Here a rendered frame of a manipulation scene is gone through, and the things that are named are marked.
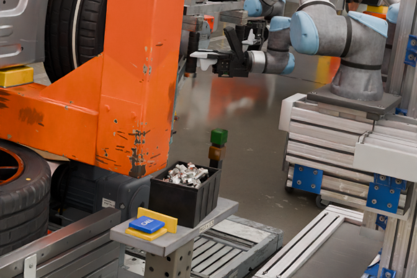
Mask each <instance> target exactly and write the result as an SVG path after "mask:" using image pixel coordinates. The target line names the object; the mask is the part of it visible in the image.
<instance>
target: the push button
mask: <svg viewBox="0 0 417 278"><path fill-rule="evenodd" d="M128 226H129V227H131V228H134V229H136V230H140V231H143V232H145V233H149V234H152V233H153V232H155V231H157V230H159V229H160V228H162V227H164V226H165V222H162V221H159V220H155V219H153V218H150V217H146V216H142V217H140V218H138V219H136V220H134V221H132V222H130V223H129V224H128Z"/></svg>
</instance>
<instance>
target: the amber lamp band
mask: <svg viewBox="0 0 417 278"><path fill-rule="evenodd" d="M225 153H226V147H225V146H224V147H222V148H217V147H214V146H210V147H209V153H208V158H209V159H213V160H215V161H221V160H223V159H225Z"/></svg>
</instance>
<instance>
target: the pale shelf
mask: <svg viewBox="0 0 417 278"><path fill-rule="evenodd" d="M238 205H239V203H238V202H235V201H232V200H228V199H224V198H222V197H218V200H217V207H216V208H215V209H213V210H212V211H211V212H210V213H209V214H208V215H207V216H206V217H205V218H204V219H203V220H202V221H201V222H200V223H199V224H198V225H197V226H196V227H195V228H194V229H192V228H188V227H184V226H179V225H177V229H176V233H171V232H168V231H167V232H166V233H165V234H163V235H161V236H159V237H157V238H156V239H154V240H152V241H148V240H145V239H143V238H139V237H137V236H133V235H130V234H128V233H126V232H125V230H126V229H127V228H129V226H128V224H129V223H130V222H132V221H134V220H136V219H137V216H135V217H133V218H131V219H129V220H127V221H126V222H123V223H121V224H119V225H117V226H115V227H113V228H111V229H110V240H114V241H117V242H119V243H122V244H125V245H128V246H131V247H134V248H137V249H140V250H142V251H146V252H148V253H151V254H155V255H157V256H161V257H162V258H163V257H165V256H167V255H169V254H170V253H172V252H173V251H175V250H177V249H178V248H180V247H181V246H183V245H185V244H186V243H188V242H190V241H191V240H193V239H194V238H196V237H197V236H199V235H201V234H202V233H204V232H205V231H207V230H209V229H210V228H212V227H213V226H215V225H217V224H218V223H220V222H222V221H223V220H224V219H226V218H228V217H229V216H231V215H233V214H234V213H236V212H237V211H238Z"/></svg>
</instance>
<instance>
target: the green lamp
mask: <svg viewBox="0 0 417 278"><path fill-rule="evenodd" d="M227 138H228V130H224V129H221V128H216V129H213V130H212V131H211V136H210V142H211V143H214V144H218V145H222V144H225V143H226V142H227Z"/></svg>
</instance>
